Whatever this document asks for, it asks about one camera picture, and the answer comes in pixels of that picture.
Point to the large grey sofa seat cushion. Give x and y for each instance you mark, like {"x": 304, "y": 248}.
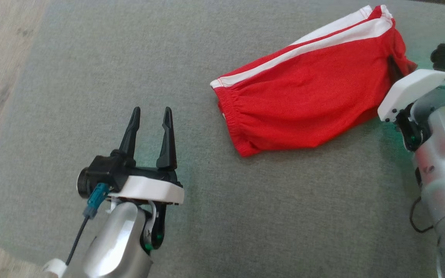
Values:
{"x": 245, "y": 208}

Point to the red shorts with white stripe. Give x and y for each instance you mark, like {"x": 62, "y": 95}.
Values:
{"x": 303, "y": 100}

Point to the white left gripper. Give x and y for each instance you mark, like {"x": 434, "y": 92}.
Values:
{"x": 149, "y": 189}

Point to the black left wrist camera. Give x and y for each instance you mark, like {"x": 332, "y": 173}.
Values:
{"x": 102, "y": 173}

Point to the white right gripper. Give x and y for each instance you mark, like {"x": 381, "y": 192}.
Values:
{"x": 411, "y": 96}

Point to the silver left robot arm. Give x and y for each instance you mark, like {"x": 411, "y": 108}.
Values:
{"x": 114, "y": 243}

